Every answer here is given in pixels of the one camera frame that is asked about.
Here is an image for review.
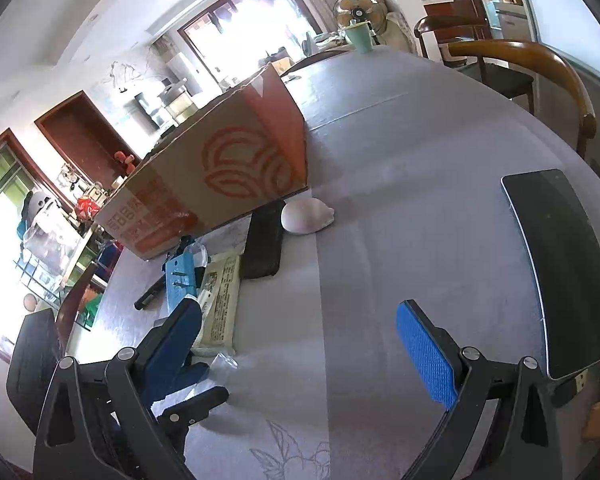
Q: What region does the black tablet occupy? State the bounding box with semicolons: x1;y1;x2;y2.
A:
501;169;600;380

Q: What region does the blue electrical switch block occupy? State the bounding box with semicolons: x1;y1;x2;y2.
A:
164;252;197;314

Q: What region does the black phone case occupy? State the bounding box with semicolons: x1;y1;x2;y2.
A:
239;200;285;280

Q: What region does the standing electric fan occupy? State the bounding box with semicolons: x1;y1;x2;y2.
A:
334;0;387;32

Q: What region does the cardboard box orange print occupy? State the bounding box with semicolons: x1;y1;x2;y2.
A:
95;65;308;260

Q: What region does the pink white seashell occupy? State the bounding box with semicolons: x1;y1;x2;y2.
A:
280;197;335;235

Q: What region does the green paper cup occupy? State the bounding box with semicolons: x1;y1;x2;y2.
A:
343;22;374;53

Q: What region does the wooden chair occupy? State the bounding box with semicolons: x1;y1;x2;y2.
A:
413;14;598;156

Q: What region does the yellowish printed packet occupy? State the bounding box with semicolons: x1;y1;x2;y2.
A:
192;252;242;358

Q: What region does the black pen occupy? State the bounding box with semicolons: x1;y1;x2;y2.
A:
134;276;166;310

